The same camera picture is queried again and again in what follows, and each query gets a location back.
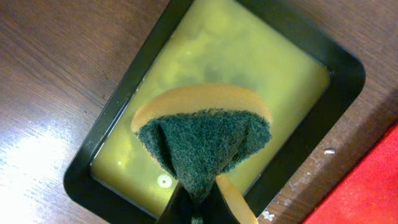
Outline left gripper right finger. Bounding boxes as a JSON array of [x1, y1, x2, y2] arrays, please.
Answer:
[[201, 182, 239, 224]]

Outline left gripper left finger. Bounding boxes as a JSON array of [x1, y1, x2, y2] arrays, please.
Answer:
[[155, 182, 193, 224]]

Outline yellow green sponge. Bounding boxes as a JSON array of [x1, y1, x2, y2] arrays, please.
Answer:
[[131, 84, 272, 223]]

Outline red plastic tray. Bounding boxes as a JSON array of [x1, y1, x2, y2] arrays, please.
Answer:
[[304, 125, 397, 224]]

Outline black tray with soapy water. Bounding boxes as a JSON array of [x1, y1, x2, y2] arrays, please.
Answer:
[[63, 1, 366, 223]]

